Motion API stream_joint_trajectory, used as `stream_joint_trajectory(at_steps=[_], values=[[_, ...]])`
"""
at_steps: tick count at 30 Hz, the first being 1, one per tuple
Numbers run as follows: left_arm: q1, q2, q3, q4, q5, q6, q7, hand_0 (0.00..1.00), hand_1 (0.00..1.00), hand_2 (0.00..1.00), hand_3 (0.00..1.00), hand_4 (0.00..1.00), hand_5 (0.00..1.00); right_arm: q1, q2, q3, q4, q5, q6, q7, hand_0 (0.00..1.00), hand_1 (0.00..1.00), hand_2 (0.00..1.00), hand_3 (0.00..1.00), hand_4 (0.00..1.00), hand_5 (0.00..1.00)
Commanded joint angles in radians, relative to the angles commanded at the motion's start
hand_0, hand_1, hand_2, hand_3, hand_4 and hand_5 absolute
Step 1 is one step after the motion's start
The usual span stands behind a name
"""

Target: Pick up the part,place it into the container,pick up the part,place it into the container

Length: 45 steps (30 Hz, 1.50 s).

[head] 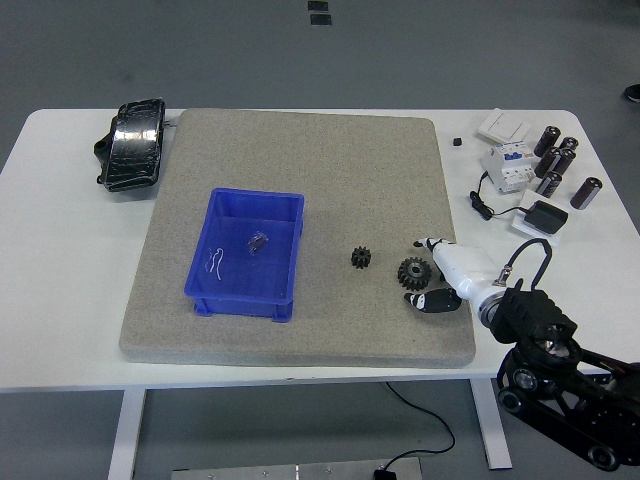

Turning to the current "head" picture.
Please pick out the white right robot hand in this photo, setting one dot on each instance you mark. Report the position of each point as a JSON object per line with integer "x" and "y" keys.
{"x": 462, "y": 265}

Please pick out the large black gear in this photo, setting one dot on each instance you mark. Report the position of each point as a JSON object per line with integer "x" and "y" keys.
{"x": 415, "y": 281}

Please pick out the small black gear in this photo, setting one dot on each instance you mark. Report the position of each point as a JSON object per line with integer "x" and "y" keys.
{"x": 362, "y": 258}

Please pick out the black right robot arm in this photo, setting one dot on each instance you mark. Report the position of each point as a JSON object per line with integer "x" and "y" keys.
{"x": 530, "y": 310}

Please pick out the blue plastic box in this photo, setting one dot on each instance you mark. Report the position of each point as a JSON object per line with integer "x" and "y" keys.
{"x": 240, "y": 300}

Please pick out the black power adapter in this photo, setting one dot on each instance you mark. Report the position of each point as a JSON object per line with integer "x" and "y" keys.
{"x": 546, "y": 217}

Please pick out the white circuit breaker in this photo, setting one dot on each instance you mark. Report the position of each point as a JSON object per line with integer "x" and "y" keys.
{"x": 507, "y": 167}

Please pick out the dark cylindrical capacitor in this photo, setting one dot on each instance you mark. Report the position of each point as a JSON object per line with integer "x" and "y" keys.
{"x": 546, "y": 162}
{"x": 569, "y": 142}
{"x": 565, "y": 161}
{"x": 586, "y": 192}
{"x": 549, "y": 185}
{"x": 546, "y": 142}

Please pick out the white table leg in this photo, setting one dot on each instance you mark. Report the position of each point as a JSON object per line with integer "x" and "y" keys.
{"x": 125, "y": 435}
{"x": 492, "y": 430}

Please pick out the grey-brown table mat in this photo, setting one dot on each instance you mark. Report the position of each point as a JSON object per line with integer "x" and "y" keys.
{"x": 300, "y": 150}

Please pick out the small clear parts bag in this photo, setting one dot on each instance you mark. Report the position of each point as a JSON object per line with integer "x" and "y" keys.
{"x": 257, "y": 243}

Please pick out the black floor plug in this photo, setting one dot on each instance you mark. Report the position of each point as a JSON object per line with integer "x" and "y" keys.
{"x": 383, "y": 475}

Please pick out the person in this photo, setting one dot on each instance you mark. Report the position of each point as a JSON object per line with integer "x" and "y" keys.
{"x": 634, "y": 93}

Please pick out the black floor plate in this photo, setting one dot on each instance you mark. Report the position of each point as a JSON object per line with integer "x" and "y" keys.
{"x": 317, "y": 6}
{"x": 321, "y": 19}

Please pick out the black tape-wrapped device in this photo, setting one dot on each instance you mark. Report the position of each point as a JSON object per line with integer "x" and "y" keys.
{"x": 132, "y": 145}

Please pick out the white wall switch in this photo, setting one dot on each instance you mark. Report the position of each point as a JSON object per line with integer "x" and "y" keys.
{"x": 502, "y": 125}

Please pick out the grey metal base plate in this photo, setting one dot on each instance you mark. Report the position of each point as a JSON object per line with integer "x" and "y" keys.
{"x": 250, "y": 474}

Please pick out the small metal bracket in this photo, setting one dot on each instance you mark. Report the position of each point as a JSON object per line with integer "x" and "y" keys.
{"x": 172, "y": 121}

